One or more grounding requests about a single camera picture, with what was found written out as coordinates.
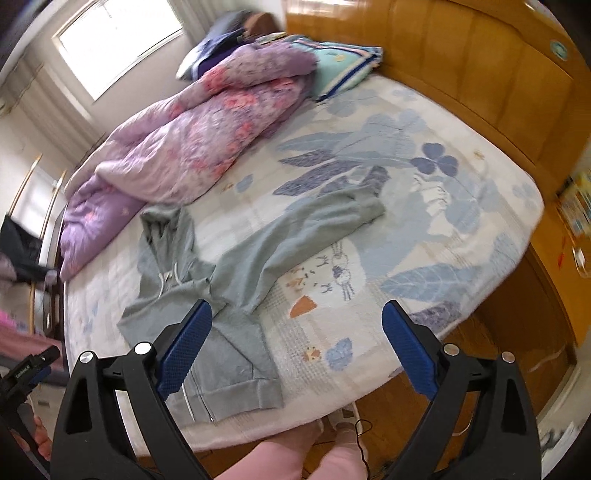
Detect grey zip hoodie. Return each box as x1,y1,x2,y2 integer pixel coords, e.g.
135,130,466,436
118,187,385,426

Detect person's left hand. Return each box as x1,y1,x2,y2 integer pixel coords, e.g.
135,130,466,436
11,415,52,461

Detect pink striped folded blanket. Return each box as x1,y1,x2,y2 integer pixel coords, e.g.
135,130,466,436
0,311,62,368

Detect wooden nightstand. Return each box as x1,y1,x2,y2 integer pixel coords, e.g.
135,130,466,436
475,202,591,384

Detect white slipper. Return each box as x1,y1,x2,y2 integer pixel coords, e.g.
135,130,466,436
328,402,363,435

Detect person's right leg pink trousers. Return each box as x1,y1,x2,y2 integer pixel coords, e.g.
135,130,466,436
310,425,368,480

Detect person's leg pink trousers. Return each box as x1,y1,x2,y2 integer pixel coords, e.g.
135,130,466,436
217,420,324,480
310,425,368,480

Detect person's left leg pink trousers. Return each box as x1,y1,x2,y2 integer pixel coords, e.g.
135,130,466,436
217,420,324,480

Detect black garment on rack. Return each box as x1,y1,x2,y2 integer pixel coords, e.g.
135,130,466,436
1,215,58,286

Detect floral patterned bed sheet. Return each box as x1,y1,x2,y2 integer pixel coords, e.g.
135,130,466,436
65,75,544,450

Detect purple floral quilt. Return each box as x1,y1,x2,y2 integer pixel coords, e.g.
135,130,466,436
60,41,318,281

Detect beige curtain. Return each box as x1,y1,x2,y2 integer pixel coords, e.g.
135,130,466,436
2,54,105,164

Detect window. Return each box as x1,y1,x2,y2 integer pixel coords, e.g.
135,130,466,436
53,0,182,100

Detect teal striped pillow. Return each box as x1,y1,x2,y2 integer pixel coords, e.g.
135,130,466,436
287,35,384,102

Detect dark blue pillow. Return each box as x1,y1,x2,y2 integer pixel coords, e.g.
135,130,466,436
175,10,252,81

